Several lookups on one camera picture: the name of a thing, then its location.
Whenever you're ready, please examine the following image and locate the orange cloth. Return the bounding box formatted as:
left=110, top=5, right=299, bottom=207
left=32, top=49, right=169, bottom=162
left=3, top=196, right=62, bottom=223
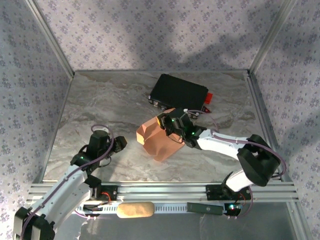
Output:
left=136, top=107, right=186, bottom=163

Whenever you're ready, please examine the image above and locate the black carrying case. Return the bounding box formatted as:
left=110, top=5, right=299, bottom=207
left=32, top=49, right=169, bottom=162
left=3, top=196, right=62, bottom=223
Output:
left=147, top=73, right=210, bottom=118

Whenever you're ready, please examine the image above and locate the tan foam pad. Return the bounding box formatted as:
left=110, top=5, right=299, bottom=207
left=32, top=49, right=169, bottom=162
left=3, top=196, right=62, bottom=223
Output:
left=116, top=201, right=156, bottom=219

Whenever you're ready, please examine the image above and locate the dark green flat device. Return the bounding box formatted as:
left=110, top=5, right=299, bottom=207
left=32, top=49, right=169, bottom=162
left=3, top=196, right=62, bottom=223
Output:
left=186, top=201, right=223, bottom=216

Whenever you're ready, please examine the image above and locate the black controller board with lights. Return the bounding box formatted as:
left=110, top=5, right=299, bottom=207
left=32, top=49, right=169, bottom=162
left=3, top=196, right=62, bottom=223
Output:
left=223, top=202, right=243, bottom=217

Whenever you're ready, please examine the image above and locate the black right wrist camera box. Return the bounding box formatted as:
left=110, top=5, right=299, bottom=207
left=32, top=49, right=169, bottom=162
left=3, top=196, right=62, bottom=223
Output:
left=169, top=107, right=192, bottom=126

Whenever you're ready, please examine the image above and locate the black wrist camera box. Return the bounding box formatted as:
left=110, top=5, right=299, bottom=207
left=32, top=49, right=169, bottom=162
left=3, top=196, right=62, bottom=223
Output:
left=88, top=126, right=111, bottom=157
left=169, top=107, right=192, bottom=126

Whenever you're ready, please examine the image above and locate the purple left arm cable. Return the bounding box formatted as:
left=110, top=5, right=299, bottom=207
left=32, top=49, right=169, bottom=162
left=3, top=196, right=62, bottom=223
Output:
left=19, top=123, right=116, bottom=238

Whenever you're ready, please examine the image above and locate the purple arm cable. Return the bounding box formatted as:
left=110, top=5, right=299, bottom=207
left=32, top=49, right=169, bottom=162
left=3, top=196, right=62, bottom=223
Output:
left=186, top=108, right=288, bottom=221
left=19, top=123, right=116, bottom=238

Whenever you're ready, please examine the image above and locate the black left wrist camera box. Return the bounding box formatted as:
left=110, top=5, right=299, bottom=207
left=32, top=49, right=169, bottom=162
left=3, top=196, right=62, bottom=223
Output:
left=88, top=126, right=111, bottom=157

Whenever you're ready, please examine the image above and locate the aluminium side floor rail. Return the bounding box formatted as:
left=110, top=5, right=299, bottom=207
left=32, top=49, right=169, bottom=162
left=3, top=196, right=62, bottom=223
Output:
left=33, top=72, right=75, bottom=185
left=246, top=71, right=301, bottom=186

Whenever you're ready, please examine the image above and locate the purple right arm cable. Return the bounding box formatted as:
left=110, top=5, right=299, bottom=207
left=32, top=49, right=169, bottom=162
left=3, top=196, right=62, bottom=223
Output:
left=186, top=108, right=288, bottom=221

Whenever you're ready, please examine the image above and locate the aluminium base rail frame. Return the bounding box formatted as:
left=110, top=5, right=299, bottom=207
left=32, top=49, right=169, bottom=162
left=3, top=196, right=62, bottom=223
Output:
left=26, top=181, right=300, bottom=204

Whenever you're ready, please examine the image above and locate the aluminium rear floor rail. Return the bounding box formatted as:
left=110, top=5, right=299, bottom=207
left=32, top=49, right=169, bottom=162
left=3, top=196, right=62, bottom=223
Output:
left=73, top=69, right=250, bottom=75

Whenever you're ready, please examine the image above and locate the white slotted cable duct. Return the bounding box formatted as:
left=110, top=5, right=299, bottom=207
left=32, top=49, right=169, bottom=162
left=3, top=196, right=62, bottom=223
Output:
left=74, top=203, right=227, bottom=216

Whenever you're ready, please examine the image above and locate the aluminium frame post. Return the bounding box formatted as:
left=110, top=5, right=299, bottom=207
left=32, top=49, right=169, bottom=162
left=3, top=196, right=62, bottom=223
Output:
left=248, top=0, right=299, bottom=76
left=24, top=0, right=75, bottom=77

